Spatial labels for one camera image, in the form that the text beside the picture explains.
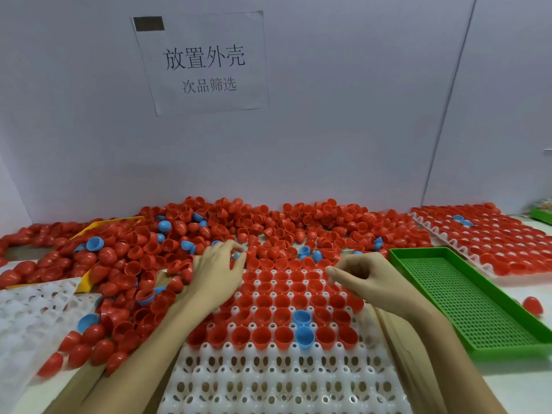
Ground person's right forearm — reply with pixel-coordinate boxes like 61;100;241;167
367;299;497;414

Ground scattered blue shells in pile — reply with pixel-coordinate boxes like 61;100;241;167
73;211;385;334

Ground pile of red plastic shells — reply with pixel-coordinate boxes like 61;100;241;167
0;196;434;380

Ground person's right hand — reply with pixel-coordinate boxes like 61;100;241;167
325;252;426;320

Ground green perforated plastic tray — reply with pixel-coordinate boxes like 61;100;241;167
389;247;552;363

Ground person's left hand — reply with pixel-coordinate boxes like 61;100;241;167
188;239;248;313

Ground stack of empty white trays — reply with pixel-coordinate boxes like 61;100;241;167
0;278;103;414

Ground white tray filled with shells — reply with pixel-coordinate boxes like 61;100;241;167
410;204;552;279

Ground white plastic egg tray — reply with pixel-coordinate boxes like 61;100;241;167
157;258;415;414

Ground rows of red shells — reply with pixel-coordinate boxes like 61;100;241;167
187;256;366;352
412;204;552;276

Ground person's left forearm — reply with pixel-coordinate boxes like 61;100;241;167
43;291;216;414

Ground yellow cardboard piece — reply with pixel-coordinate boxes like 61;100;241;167
9;216;145;294

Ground dark tape piece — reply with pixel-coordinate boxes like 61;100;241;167
133;16;165;32

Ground white paper sign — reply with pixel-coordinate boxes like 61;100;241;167
131;10;270;117

